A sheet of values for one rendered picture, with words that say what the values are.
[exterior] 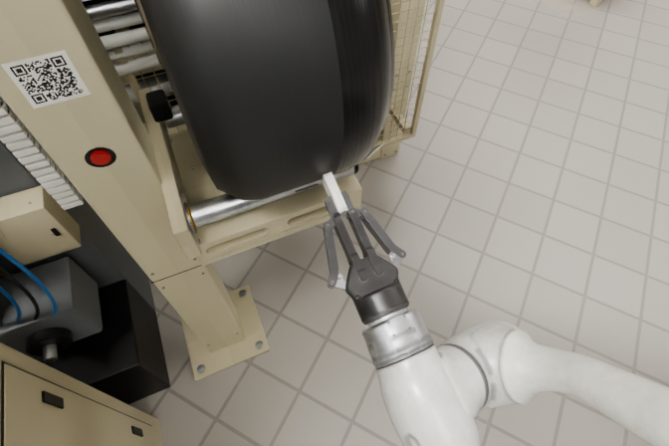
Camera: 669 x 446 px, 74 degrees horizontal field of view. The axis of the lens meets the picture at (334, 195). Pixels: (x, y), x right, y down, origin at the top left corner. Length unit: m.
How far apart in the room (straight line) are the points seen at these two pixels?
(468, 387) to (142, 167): 0.62
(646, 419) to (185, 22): 0.61
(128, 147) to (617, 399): 0.75
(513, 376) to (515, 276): 1.22
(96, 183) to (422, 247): 1.33
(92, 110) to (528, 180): 1.84
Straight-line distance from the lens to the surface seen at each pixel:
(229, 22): 0.52
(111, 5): 1.12
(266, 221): 0.89
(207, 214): 0.86
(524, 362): 0.71
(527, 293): 1.90
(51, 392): 1.09
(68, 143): 0.79
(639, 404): 0.57
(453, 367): 0.66
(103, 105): 0.74
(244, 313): 1.74
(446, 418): 0.64
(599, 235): 2.17
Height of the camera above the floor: 1.62
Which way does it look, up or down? 55 degrees down
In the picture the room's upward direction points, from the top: straight up
